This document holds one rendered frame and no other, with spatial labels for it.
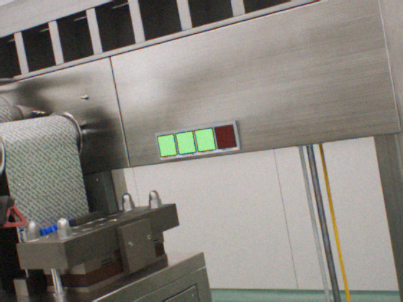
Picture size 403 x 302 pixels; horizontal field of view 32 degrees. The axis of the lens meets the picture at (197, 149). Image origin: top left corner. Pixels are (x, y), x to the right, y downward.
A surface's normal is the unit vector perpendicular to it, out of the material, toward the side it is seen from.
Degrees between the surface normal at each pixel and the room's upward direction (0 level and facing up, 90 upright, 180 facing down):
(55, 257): 90
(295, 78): 90
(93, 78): 90
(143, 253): 90
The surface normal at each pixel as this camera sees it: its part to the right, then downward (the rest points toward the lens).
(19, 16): -0.59, 0.15
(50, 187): 0.79, -0.11
